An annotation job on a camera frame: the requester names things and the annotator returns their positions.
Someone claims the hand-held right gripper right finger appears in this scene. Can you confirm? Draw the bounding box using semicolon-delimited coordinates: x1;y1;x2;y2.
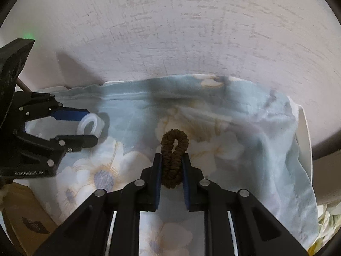
182;155;311;256

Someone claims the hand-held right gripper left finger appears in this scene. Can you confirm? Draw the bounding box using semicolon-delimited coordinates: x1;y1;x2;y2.
33;153;163;256

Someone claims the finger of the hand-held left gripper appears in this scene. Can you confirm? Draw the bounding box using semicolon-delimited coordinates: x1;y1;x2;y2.
16;133;99;166
14;91;90;128

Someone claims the white translucent ring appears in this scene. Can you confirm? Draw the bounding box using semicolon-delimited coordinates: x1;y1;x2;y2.
77;113;105;138

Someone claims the brown scrunchie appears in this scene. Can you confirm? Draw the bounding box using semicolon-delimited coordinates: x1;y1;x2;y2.
161;129;190;189

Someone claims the brown wooden stick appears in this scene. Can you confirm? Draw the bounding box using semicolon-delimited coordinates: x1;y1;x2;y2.
16;78;32;92

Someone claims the light blue floral sheet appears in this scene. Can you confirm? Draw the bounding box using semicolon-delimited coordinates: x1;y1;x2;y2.
27;75;320;256

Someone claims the yellow and white cloth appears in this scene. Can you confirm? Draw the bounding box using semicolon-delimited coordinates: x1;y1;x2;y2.
306;203;337;255

